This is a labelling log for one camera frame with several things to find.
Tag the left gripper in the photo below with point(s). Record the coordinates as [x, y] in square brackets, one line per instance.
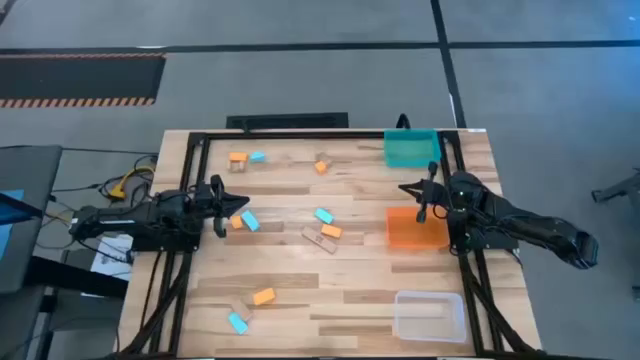
[219, 200]

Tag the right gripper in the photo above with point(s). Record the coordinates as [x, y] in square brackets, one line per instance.
[431, 196]

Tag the orange cube block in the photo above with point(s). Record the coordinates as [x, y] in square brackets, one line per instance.
[321, 168]
[236, 222]

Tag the blue rectangular block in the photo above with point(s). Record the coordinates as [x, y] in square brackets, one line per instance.
[250, 220]
[238, 323]
[324, 216]

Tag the orange rectangular block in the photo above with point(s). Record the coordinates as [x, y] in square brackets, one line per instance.
[264, 296]
[331, 231]
[238, 156]

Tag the small blue block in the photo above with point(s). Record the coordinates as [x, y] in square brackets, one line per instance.
[257, 157]

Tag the long wooden plank block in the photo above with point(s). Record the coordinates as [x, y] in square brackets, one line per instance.
[319, 240]

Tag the short wooden block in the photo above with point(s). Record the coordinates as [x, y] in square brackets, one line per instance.
[325, 156]

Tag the wooden rectangular block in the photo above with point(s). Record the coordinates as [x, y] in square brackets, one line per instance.
[241, 308]

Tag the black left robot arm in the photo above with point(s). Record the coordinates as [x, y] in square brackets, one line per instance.
[125, 220]

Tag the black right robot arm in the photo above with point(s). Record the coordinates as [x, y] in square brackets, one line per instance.
[540, 227]

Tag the orange plastic bin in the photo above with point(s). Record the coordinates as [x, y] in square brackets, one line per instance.
[407, 230]

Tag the teal plastic bin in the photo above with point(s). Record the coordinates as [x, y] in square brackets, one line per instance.
[411, 150]

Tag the black floor vent grille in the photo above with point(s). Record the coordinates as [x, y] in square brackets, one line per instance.
[287, 120]

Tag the clear plastic bin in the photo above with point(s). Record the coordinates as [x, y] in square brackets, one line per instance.
[430, 317]

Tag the white printed paper sheet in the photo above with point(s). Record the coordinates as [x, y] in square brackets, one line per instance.
[115, 257]

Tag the black hazard-striped floor mat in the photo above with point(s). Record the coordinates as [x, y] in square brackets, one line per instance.
[80, 80]

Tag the black tripod stand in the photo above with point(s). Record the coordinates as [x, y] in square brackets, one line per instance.
[620, 189]

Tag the grey side table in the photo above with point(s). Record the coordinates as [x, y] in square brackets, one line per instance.
[27, 200]

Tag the blue panel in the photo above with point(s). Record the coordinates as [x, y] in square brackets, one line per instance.
[6, 230]

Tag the black aluminium table frame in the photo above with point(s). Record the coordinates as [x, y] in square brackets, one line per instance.
[300, 135]

